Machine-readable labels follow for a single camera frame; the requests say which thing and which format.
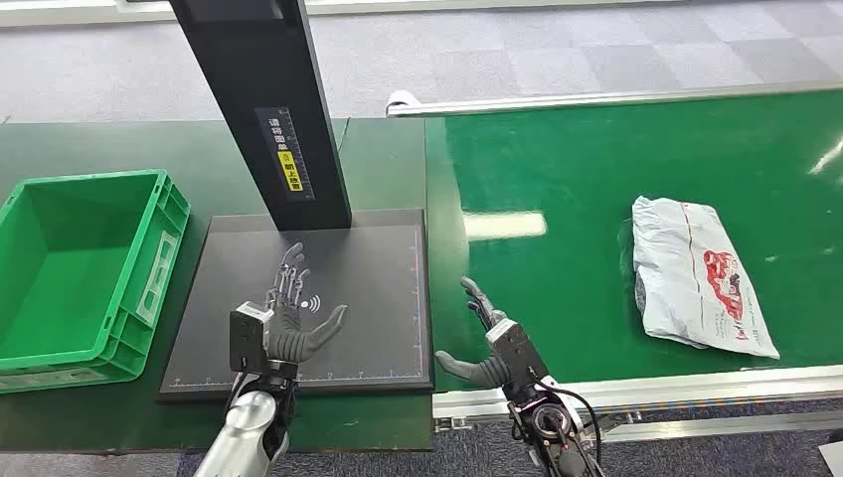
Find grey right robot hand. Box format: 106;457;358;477
434;276;512;391

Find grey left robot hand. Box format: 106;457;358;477
262;241;349;365

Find grey mailer package red print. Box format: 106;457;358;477
631;195;781;361

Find green conveyor belt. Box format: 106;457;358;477
424;88;843;395

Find white conveyor end cap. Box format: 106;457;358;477
386;88;422;113

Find yellow black label sticker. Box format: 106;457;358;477
254;106;316;202

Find green plastic crate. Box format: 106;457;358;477
0;169;192;395

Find black scanner column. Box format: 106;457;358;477
169;0;354;233

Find pale grey board corner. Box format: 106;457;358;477
818;430;843;477

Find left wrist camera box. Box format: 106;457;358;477
229;301;274;377

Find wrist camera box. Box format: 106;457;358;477
485;319;551;397
229;301;274;377

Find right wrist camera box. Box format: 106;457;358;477
485;319;551;397

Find black scanner base plate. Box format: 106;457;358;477
156;208;436;404

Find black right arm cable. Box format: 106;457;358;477
533;378;604;462

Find aluminium conveyor rail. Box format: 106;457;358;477
431;364;843;443
386;79;843;118

